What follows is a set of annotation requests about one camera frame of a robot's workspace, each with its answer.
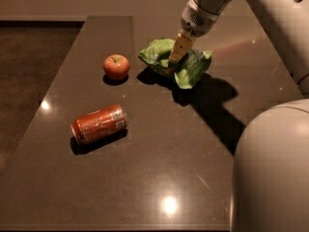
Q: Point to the red apple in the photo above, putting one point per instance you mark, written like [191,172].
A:
[116,67]

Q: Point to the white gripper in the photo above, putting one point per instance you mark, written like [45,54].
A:
[197,23]

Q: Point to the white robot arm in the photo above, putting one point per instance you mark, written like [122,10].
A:
[270,183]

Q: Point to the orange soda can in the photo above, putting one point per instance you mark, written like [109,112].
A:
[99,124]

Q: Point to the green rice chip bag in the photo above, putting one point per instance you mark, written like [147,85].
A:
[187,73]

